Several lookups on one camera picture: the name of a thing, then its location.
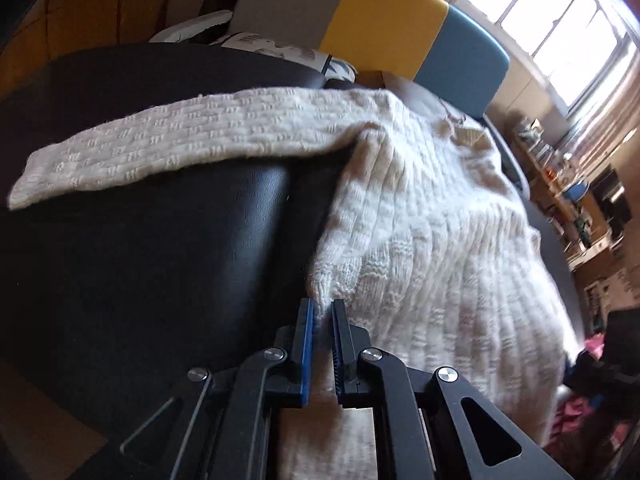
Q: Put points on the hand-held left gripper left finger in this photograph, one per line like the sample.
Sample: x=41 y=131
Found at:
x=306 y=355

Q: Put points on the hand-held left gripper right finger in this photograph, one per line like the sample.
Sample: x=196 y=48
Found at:
x=340 y=355

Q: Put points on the cream knitted sweater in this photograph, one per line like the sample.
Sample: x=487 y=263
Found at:
x=425 y=210

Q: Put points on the pink cloth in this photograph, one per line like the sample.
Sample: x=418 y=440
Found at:
x=590 y=420

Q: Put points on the dark cloth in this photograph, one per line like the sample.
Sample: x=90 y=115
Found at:
x=605 y=360

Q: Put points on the cluttered wooden shelf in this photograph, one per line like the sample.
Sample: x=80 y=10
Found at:
x=565 y=195

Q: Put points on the blue container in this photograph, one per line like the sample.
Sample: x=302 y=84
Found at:
x=580 y=192

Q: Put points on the blue triangle patterned pillow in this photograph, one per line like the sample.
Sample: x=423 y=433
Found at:
x=280 y=52

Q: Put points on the grey yellow blue sofa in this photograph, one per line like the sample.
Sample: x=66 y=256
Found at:
x=385 y=25

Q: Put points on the white patterned cushion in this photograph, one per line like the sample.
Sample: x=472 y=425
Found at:
x=192 y=27

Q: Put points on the patterned curtain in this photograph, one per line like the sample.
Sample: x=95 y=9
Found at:
x=600 y=110

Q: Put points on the window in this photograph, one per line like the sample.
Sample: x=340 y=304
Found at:
x=555 y=15

